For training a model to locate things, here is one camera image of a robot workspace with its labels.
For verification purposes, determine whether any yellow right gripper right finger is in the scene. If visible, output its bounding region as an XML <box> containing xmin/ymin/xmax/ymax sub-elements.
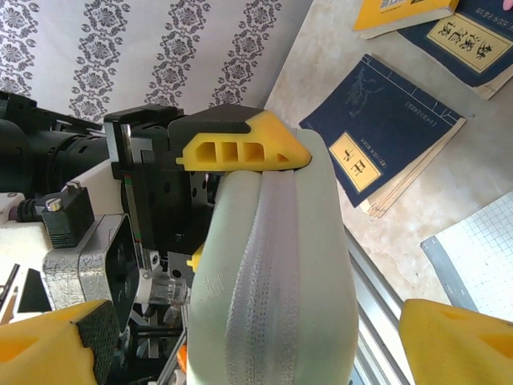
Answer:
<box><xmin>399</xmin><ymin>298</ymin><xmax>513</xmax><ymax>385</ymax></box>

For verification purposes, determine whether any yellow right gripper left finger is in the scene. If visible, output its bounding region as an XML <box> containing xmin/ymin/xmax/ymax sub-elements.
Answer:
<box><xmin>0</xmin><ymin>299</ymin><xmax>121</xmax><ymax>385</ymax></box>

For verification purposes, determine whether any pale green pencil case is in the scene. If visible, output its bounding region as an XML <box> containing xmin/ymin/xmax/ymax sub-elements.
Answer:
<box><xmin>186</xmin><ymin>128</ymin><xmax>360</xmax><ymax>385</ymax></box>

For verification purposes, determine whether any navy book small yellow label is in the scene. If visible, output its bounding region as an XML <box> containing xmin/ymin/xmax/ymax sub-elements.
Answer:
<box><xmin>298</xmin><ymin>54</ymin><xmax>468</xmax><ymax>220</ymax></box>

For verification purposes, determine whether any yellow paperback book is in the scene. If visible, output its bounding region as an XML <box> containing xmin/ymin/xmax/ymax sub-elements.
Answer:
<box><xmin>352</xmin><ymin>0</ymin><xmax>461</xmax><ymax>41</ymax></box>

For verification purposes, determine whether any grid paper notebook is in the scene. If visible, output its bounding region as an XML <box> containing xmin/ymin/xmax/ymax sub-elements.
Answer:
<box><xmin>419</xmin><ymin>190</ymin><xmax>513</xmax><ymax>322</ymax></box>

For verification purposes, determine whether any navy book large cream label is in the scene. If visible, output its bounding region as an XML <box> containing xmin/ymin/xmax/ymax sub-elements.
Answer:
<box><xmin>396</xmin><ymin>0</ymin><xmax>513</xmax><ymax>101</ymax></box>

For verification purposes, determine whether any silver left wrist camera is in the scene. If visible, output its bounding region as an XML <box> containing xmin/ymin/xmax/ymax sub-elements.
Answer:
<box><xmin>39</xmin><ymin>182</ymin><xmax>143</xmax><ymax>336</ymax></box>

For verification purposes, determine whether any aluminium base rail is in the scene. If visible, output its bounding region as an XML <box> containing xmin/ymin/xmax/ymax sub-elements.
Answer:
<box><xmin>345</xmin><ymin>230</ymin><xmax>406</xmax><ymax>385</ymax></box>

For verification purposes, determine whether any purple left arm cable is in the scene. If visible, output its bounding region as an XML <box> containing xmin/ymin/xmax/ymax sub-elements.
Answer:
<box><xmin>10</xmin><ymin>197</ymin><xmax>46</xmax><ymax>222</ymax></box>

